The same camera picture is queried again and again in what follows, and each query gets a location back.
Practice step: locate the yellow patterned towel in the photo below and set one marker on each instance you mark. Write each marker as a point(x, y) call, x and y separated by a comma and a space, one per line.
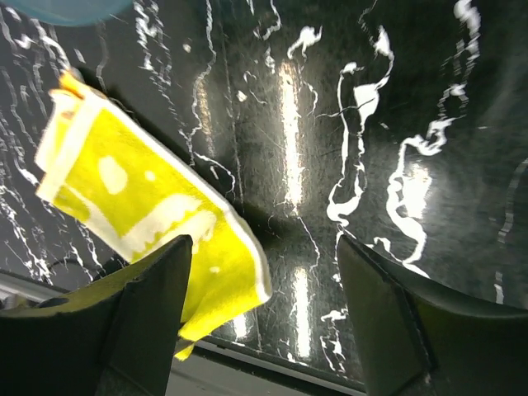
point(132, 192)

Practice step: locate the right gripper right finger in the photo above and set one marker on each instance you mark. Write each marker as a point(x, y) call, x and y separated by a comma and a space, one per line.
point(415, 336)

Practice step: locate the teal plastic basin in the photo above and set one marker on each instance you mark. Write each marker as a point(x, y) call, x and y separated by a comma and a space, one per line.
point(69, 12)

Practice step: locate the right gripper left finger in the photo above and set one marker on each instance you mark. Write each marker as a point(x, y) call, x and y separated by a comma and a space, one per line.
point(123, 326)

